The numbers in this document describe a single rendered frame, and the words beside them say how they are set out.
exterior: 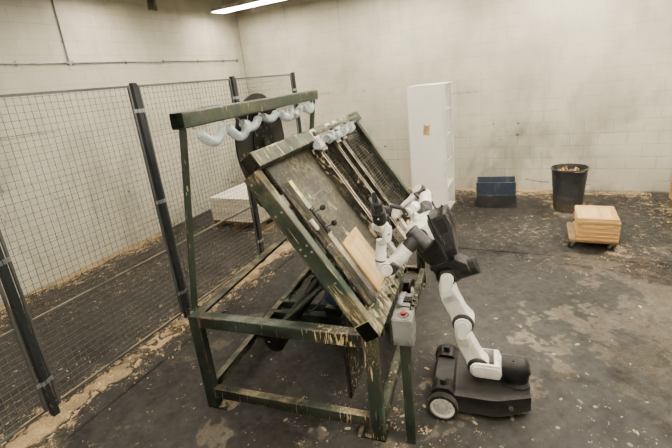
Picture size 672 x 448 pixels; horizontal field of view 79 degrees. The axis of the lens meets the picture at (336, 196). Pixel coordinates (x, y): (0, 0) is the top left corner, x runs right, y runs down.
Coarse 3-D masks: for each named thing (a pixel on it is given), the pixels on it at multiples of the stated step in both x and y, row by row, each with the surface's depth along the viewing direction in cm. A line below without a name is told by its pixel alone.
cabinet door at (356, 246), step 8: (352, 232) 292; (344, 240) 278; (352, 240) 286; (360, 240) 296; (344, 248) 274; (352, 248) 280; (360, 248) 289; (368, 248) 298; (352, 256) 274; (360, 256) 283; (368, 256) 292; (360, 264) 276; (368, 264) 285; (368, 272) 279; (376, 272) 288; (368, 280) 276; (376, 280) 281; (376, 288) 276
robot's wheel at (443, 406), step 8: (440, 392) 274; (432, 400) 274; (440, 400) 274; (448, 400) 270; (432, 408) 277; (440, 408) 276; (448, 408) 274; (456, 408) 270; (440, 416) 276; (448, 416) 274
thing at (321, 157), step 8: (312, 136) 309; (312, 152) 315; (320, 152) 313; (320, 160) 315; (328, 160) 317; (328, 168) 315; (336, 168) 318; (336, 176) 314; (336, 184) 316; (344, 184) 314; (344, 192) 316; (352, 192) 318; (352, 200) 316; (360, 200) 320; (360, 208) 316; (360, 216) 318; (368, 216) 316; (368, 224) 318; (376, 232) 318; (392, 248) 317
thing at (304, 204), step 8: (288, 184) 259; (296, 192) 259; (296, 200) 261; (304, 200) 261; (304, 208) 261; (312, 216) 261; (320, 224) 260; (320, 232) 262; (328, 240) 262; (336, 240) 265; (344, 256) 262; (344, 264) 263; (352, 264) 264; (352, 272) 263; (360, 272) 266; (360, 280) 263; (368, 288) 263; (368, 296) 265; (376, 296) 265
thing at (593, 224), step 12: (576, 216) 494; (588, 216) 486; (600, 216) 483; (612, 216) 479; (576, 228) 505; (588, 228) 482; (600, 228) 476; (612, 228) 471; (576, 240) 492; (588, 240) 485; (600, 240) 480; (612, 240) 474
